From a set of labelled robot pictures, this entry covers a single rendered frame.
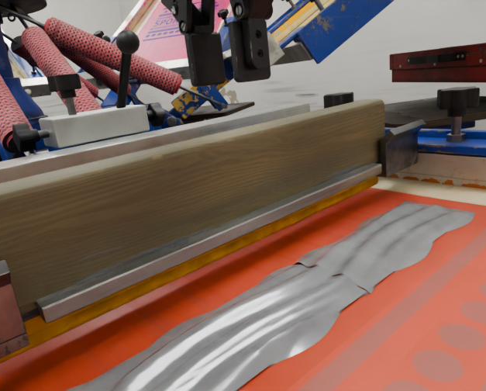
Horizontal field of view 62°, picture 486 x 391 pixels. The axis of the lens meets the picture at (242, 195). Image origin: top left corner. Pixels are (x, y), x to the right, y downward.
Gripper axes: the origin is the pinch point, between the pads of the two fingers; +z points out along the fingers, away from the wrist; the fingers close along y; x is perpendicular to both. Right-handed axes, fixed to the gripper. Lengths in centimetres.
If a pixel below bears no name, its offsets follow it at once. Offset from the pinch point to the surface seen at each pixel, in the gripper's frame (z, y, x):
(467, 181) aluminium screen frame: 15.4, 8.0, 25.7
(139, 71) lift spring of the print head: -2, -60, 24
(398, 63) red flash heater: 3, -44, 106
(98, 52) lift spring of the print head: -7, -64, 17
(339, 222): 16.1, 2.4, 9.7
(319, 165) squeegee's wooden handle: 10.3, 1.2, 8.8
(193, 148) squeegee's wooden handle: 6.0, 1.1, -4.9
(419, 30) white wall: -11, -82, 200
